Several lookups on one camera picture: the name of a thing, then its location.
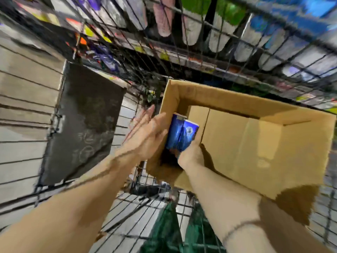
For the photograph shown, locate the black cart seat flap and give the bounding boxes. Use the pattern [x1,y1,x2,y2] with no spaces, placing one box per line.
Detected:
[39,61,127,186]

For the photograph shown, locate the person's left forearm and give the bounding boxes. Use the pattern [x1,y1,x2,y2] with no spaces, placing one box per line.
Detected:
[0,149,148,253]

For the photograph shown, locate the shelf rail with price labels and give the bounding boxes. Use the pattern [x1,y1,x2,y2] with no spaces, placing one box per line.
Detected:
[79,37,337,115]

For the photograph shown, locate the brown cardboard box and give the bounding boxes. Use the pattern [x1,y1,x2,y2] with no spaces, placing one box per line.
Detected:
[146,79,337,226]

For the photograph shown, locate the purple packets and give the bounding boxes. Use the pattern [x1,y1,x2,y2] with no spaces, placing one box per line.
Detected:
[85,46,121,73]

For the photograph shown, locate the blue packet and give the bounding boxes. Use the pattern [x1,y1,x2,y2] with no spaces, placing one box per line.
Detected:
[178,119,200,153]
[166,112,187,151]

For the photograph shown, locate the person's right forearm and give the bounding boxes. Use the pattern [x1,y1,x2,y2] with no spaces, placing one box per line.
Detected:
[184,164,278,253]

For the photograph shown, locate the thin dark bracelet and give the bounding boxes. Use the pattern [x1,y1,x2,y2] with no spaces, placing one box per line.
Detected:
[222,220,264,244]

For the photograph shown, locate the person's right hand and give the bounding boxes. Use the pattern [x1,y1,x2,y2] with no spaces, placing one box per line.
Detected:
[178,140,205,172]

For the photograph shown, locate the wire shopping cart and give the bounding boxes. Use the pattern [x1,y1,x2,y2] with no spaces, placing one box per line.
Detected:
[0,0,337,253]

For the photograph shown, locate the person's left hand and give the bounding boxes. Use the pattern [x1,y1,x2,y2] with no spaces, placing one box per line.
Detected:
[123,104,170,161]

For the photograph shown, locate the row of white hanging packets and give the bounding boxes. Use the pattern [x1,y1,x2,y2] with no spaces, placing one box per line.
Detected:
[100,0,337,79]

